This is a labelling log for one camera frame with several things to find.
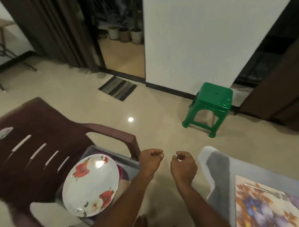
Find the person's left hand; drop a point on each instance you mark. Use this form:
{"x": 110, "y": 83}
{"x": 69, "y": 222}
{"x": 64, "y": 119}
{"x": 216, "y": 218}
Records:
{"x": 147, "y": 163}

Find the person's right hand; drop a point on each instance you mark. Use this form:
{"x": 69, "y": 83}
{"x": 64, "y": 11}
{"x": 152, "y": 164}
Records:
{"x": 184, "y": 168}

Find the person's right fingers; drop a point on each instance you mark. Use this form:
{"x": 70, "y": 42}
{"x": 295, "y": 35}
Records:
{"x": 179, "y": 155}

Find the person's left fingers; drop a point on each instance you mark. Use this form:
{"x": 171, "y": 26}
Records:
{"x": 157, "y": 154}

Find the person's left forearm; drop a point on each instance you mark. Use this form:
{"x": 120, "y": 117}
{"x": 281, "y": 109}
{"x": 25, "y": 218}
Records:
{"x": 126, "y": 198}

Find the person's right forearm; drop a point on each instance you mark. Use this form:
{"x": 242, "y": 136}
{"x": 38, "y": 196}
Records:
{"x": 200, "y": 205}

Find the grey plastic tub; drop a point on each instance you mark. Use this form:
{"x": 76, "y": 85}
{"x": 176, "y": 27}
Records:
{"x": 130, "y": 163}

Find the pink dish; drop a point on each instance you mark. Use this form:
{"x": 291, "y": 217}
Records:
{"x": 123, "y": 173}

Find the grey tablecloth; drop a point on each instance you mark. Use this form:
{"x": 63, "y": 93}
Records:
{"x": 220, "y": 170}

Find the green plastic stool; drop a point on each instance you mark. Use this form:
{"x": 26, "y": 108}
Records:
{"x": 216, "y": 95}

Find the white floral plate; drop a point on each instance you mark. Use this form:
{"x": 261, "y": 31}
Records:
{"x": 91, "y": 184}

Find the striped grey doormat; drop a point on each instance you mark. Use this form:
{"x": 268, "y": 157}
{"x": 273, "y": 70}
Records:
{"x": 118, "y": 87}

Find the floral placemat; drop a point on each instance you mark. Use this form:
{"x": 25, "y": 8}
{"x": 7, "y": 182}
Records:
{"x": 257, "y": 208}

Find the silver fork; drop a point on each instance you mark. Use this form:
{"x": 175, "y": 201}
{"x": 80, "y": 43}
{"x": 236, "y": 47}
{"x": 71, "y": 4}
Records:
{"x": 268, "y": 191}

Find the brown plastic chair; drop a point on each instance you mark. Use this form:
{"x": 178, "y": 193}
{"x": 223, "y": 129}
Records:
{"x": 46, "y": 117}

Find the white plant pot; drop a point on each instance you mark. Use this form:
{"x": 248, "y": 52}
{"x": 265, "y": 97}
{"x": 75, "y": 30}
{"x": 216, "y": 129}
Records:
{"x": 136, "y": 36}
{"x": 113, "y": 32}

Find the beige plant pot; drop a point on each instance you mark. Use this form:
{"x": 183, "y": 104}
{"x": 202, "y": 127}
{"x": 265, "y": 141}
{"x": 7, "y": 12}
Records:
{"x": 124, "y": 34}

